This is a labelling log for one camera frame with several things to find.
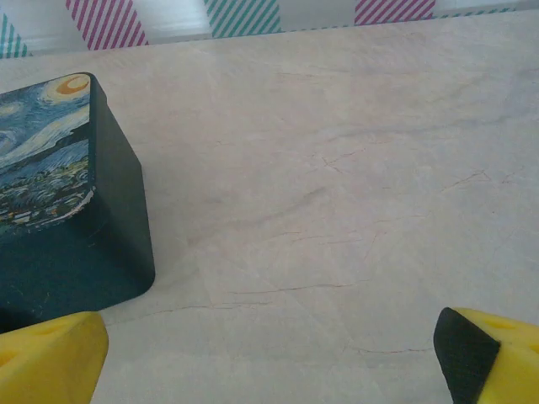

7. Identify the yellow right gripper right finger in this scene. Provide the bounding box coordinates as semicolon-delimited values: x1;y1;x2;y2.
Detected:
433;306;539;404

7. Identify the starry night printed tin box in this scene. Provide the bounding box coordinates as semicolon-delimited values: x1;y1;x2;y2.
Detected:
0;71;157;334

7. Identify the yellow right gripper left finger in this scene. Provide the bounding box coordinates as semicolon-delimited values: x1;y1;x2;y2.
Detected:
0;311;110;404

